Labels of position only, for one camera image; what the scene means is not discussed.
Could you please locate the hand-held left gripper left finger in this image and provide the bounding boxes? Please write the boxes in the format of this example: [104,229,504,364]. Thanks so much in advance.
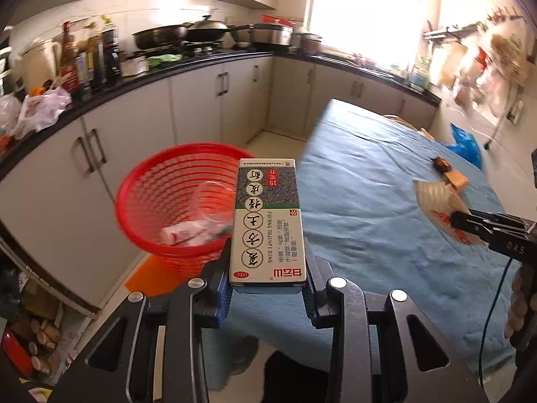
[50,237,233,403]

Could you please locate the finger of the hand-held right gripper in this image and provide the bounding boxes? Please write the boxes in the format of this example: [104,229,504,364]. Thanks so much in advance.
[467,209,537,232]
[451,211,510,247]

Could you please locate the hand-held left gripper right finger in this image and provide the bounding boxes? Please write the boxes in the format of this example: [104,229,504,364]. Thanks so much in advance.
[303,238,489,403]

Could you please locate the beige snack packet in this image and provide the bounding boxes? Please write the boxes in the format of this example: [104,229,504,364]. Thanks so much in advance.
[413,179,484,247]

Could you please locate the knotted white plastic bag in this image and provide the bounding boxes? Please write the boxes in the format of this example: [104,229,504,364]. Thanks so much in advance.
[161,222,208,246]

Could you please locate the grey white medicine box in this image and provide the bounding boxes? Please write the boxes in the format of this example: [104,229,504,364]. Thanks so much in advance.
[229,158,308,295]

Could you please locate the clear plastic cup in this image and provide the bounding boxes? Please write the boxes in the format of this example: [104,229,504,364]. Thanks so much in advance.
[195,180,236,230]

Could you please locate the red plastic basket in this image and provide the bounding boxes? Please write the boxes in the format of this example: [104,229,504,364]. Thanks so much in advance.
[115,143,257,280]

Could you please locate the person's right hand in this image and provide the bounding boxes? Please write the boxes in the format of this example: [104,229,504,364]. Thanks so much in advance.
[504,268,531,348]

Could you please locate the orange floor mat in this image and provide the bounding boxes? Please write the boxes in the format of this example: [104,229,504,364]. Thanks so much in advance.
[124,255,186,300]

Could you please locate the blue plastic bag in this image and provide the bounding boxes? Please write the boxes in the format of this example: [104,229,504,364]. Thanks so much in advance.
[445,123,483,169]

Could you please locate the blue tablecloth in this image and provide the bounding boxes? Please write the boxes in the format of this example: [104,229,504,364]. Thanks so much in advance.
[203,98,516,392]

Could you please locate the yellow bag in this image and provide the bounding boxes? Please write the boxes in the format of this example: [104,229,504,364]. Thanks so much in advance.
[384,113,434,138]

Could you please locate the hanging plastic bags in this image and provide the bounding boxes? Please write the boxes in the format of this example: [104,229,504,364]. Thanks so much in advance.
[432,12,530,119]

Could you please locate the dish soap bottle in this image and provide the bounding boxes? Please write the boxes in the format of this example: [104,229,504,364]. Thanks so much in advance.
[410,58,433,92]

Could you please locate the group of tin cans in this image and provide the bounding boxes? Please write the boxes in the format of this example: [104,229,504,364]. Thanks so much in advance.
[23,316,62,373]

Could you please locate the grey base cabinets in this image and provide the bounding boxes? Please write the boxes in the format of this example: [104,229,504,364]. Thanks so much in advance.
[0,52,441,312]

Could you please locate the red box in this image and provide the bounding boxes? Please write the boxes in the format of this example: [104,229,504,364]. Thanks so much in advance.
[0,328,33,379]

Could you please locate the window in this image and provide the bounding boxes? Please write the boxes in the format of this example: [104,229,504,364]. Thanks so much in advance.
[308,0,440,58]

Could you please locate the green cloth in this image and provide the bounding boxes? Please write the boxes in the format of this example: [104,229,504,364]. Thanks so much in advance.
[148,54,184,68]

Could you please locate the white plastic container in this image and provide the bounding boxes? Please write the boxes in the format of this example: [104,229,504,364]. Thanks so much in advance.
[121,56,150,77]

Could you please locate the gas stove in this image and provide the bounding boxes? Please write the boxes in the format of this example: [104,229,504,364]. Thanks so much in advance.
[126,41,236,57]

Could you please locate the crumpled white plastic bag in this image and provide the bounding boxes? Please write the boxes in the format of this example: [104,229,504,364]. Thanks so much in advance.
[17,87,72,139]

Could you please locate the black wok with lid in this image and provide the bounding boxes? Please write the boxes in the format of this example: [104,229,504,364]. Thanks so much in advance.
[185,15,253,43]

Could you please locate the stainless steel pot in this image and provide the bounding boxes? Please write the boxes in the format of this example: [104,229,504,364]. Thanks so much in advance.
[251,23,293,47]

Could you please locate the amber oil bottle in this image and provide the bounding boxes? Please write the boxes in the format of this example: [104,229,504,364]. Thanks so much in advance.
[86,21,106,89]

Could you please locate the black frying pan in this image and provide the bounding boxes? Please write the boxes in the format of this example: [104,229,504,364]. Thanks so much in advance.
[132,23,194,49]

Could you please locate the dark soy sauce bottle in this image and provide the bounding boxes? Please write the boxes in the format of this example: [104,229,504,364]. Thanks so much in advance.
[101,16,121,79]

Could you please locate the red label sauce bottle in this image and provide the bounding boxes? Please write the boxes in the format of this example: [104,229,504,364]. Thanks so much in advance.
[59,21,81,92]

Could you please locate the red lid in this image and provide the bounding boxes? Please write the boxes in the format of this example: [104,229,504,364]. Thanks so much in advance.
[262,14,301,26]

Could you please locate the cream electric kettle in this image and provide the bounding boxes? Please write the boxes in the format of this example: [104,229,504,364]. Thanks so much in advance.
[19,39,62,94]

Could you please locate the white dish rack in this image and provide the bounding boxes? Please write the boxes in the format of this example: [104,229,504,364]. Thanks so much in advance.
[0,46,13,94]

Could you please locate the blue cable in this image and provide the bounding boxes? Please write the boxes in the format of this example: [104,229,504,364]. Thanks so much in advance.
[477,257,513,384]

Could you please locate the black hanging cable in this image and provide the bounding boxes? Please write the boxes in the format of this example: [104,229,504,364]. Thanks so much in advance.
[484,87,522,150]

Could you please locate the metal wall rack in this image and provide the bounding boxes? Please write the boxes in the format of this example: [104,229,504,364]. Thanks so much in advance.
[422,25,480,41]

